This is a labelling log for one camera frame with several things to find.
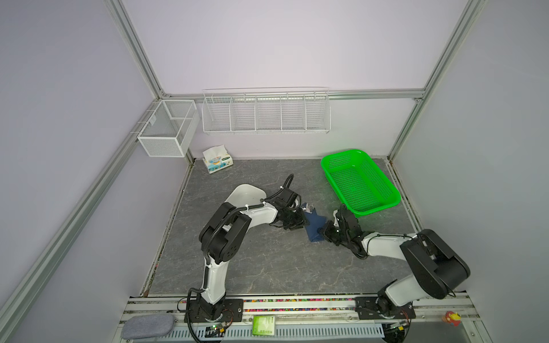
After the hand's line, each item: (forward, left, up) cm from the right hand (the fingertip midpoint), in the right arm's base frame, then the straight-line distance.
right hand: (317, 230), depth 92 cm
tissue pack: (+39, +50, +6) cm, 64 cm away
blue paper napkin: (+4, 0, +1) cm, 4 cm away
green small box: (-34, +21, +1) cm, 40 cm away
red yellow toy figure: (-32, -40, +3) cm, 51 cm away
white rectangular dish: (+18, +33, +1) cm, 38 cm away
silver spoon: (+11, +3, -1) cm, 12 cm away
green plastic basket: (+30, -26, -5) cm, 40 cm away
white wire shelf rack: (+45, +22, +30) cm, 59 cm away
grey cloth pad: (-35, +59, +2) cm, 69 cm away
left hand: (+1, +4, +1) cm, 4 cm away
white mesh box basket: (+43, +70, +23) cm, 85 cm away
